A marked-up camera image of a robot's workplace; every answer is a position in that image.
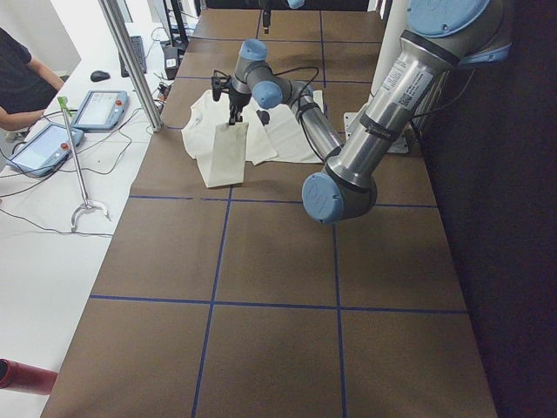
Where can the person in black shirt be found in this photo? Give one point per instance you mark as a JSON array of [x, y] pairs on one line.
[[27, 85]]

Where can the metal reacher grabber stick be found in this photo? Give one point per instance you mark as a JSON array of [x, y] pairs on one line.
[[88, 204]]

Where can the black keyboard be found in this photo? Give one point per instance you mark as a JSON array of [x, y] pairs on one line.
[[137, 46]]

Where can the black box with label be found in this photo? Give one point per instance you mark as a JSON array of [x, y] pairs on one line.
[[171, 61]]

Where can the cream long-sleeve shirt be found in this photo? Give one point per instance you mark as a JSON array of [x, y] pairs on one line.
[[222, 150]]

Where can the blue teach pendant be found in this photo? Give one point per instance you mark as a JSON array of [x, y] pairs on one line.
[[101, 110], [43, 153]]

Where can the near blue teach pendant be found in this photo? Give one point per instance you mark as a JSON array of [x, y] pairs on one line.
[[43, 153]]

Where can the far blue teach pendant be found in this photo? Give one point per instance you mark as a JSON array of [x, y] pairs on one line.
[[101, 110]]

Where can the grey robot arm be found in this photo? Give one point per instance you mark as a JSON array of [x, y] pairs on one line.
[[266, 7], [439, 36]]

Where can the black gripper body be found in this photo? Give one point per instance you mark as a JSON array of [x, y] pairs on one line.
[[266, 17], [238, 99]]

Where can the red cylinder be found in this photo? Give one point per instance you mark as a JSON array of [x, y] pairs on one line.
[[20, 377]]

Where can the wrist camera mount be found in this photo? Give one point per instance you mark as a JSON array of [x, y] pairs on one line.
[[220, 84]]

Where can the aluminium frame post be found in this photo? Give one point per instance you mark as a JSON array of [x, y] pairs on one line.
[[119, 32]]

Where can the black computer mouse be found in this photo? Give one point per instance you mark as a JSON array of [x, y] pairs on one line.
[[97, 76]]

